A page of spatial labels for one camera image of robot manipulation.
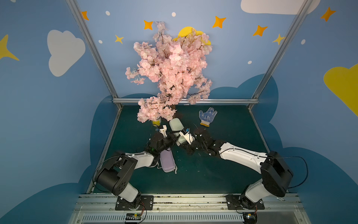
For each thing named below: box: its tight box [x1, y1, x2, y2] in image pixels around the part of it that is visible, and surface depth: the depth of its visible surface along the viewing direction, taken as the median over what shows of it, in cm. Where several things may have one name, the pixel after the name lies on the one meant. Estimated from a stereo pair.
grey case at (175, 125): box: [169, 117, 186, 147], surface depth 90 cm
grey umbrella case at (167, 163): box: [157, 149, 178, 175], surface depth 88 cm
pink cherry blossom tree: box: [125, 21, 214, 123], surface depth 76 cm
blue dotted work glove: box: [198, 107, 218, 127], surface depth 117 cm
